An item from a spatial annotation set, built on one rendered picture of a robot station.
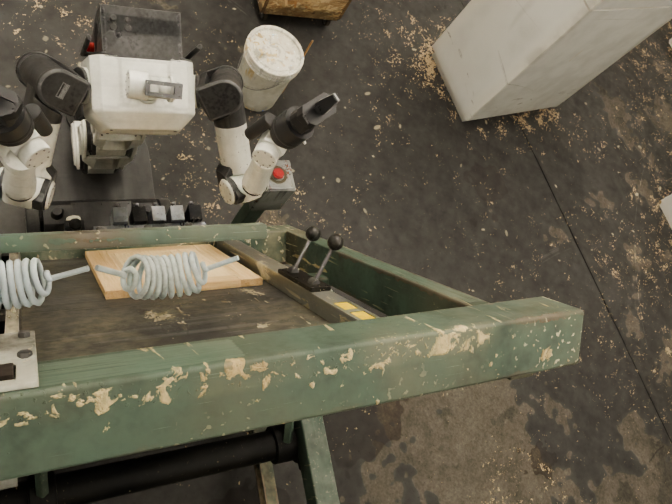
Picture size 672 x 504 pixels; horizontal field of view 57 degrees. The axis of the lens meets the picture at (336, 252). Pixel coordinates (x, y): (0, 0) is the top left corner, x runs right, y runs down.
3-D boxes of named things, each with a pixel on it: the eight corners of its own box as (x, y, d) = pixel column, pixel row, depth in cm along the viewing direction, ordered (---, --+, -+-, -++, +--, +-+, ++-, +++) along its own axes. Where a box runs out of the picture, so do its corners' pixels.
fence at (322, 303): (231, 248, 200) (231, 236, 200) (382, 338, 117) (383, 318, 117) (216, 249, 198) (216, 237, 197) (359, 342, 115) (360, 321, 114)
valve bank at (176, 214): (200, 216, 233) (215, 189, 213) (205, 251, 229) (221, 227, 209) (56, 222, 211) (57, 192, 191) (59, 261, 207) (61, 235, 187)
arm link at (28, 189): (-8, 170, 138) (-6, 213, 153) (41, 183, 141) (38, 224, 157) (8, 134, 143) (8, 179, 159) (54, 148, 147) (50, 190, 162)
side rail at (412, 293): (301, 260, 213) (301, 229, 211) (534, 376, 117) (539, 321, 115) (285, 262, 210) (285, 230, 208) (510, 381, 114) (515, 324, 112)
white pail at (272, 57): (272, 66, 344) (302, 9, 305) (290, 112, 339) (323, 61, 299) (219, 70, 329) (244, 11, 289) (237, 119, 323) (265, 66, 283)
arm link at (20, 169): (-12, 115, 129) (-10, 152, 140) (16, 146, 129) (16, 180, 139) (16, 103, 133) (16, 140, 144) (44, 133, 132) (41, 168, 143)
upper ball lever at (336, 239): (314, 288, 141) (341, 237, 141) (321, 292, 137) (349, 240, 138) (301, 281, 139) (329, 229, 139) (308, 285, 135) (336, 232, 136)
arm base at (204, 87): (199, 104, 179) (196, 64, 173) (244, 103, 180) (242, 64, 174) (196, 122, 166) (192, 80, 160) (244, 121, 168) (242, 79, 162)
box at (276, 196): (274, 181, 231) (290, 159, 216) (279, 210, 228) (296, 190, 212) (243, 182, 226) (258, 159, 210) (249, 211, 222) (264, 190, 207)
